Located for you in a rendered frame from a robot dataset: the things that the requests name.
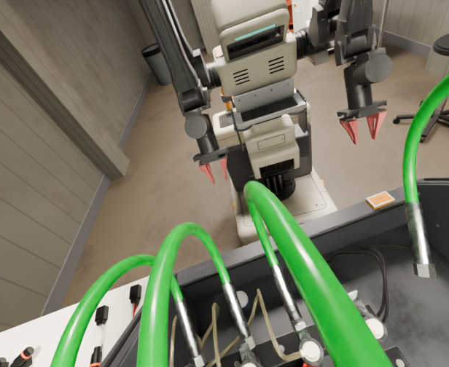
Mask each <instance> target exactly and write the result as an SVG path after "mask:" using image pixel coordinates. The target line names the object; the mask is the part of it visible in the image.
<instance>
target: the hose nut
mask: <svg viewBox="0 0 449 367"><path fill-rule="evenodd" d="M413 269H414V273H415V275H417V276H419V277H425V278H430V277H436V276H437V274H436V269H435V265H434V264H417V263H415V262H413Z"/></svg>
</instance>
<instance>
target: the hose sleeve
mask: <svg viewBox="0 0 449 367"><path fill-rule="evenodd" d="M404 205H405V212H406V219H407V225H408V229H409V234H410V242H411V248H412V254H413V259H414V262H415V263H417V264H431V263H432V258H431V252H430V246H429V241H428V237H427V233H426V225H425V221H424V216H423V210H422V205H421V202H406V203H405V204H404Z"/></svg>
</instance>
